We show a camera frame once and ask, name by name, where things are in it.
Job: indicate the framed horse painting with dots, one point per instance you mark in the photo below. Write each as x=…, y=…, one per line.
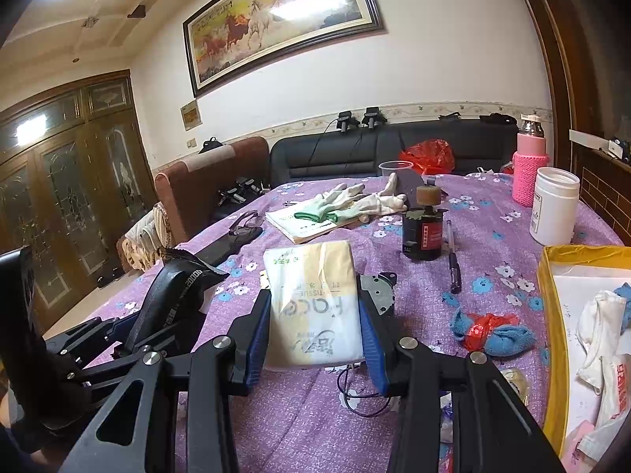
x=281, y=24

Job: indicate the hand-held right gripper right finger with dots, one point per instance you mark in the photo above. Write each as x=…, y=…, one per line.
x=374, y=354

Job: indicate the small wall plaque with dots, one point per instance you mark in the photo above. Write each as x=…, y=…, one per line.
x=191, y=115

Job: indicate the white plastic jar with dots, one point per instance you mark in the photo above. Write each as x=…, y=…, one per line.
x=554, y=212

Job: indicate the black pen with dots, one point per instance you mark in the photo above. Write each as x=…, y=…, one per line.
x=453, y=266

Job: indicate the black plastic packet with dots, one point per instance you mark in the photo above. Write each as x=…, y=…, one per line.
x=167, y=295

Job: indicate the blue socks with red tape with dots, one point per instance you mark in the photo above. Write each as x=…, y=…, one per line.
x=507, y=337

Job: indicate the brick pattern wooden counter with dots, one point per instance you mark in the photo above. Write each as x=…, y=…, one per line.
x=606, y=192

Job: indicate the small blue cloth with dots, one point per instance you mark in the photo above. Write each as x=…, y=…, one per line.
x=623, y=305

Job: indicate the crumpled red plastic bag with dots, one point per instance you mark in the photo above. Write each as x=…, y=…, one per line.
x=429, y=157

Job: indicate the small black bag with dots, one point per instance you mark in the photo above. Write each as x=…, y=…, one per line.
x=212, y=145

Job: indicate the white printed cloth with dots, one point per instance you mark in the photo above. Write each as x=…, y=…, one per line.
x=604, y=354

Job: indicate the dark ink bottle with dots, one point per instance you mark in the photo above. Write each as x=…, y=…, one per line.
x=421, y=236

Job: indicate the clear safety glasses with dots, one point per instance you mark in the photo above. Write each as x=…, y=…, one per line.
x=244, y=224

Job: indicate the white glove with green cuff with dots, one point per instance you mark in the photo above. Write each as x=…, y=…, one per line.
x=330, y=202

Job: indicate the flat white box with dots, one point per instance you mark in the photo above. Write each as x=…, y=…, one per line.
x=591, y=139

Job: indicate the pink water bottle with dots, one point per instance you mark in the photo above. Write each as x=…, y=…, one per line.
x=531, y=172

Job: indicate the brown armchair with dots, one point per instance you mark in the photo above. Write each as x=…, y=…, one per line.
x=197, y=182

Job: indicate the black devices on armchair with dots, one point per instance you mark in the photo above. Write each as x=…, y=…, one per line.
x=241, y=191

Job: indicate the clear plastic cup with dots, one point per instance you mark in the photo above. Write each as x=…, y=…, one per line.
x=394, y=170

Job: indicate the black leather sofa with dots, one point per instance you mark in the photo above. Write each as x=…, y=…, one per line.
x=345, y=157

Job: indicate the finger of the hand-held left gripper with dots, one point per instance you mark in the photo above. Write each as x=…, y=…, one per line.
x=118, y=329
x=106, y=367

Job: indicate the wooden glass-panel cabinet doors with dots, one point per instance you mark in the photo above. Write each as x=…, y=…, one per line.
x=64, y=197

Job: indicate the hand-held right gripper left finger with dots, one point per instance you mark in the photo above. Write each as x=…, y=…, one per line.
x=259, y=350

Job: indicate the yellow cardboard box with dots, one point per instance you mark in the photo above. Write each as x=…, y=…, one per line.
x=554, y=354

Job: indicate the white booklet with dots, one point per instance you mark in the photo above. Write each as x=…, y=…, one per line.
x=296, y=226

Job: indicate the black gripper on sofa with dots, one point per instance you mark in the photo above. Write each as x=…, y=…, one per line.
x=347, y=122
x=373, y=118

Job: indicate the purple floral tablecloth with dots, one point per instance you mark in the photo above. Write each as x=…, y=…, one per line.
x=305, y=428

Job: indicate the white yellow tissue pack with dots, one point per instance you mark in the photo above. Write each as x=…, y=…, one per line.
x=310, y=305

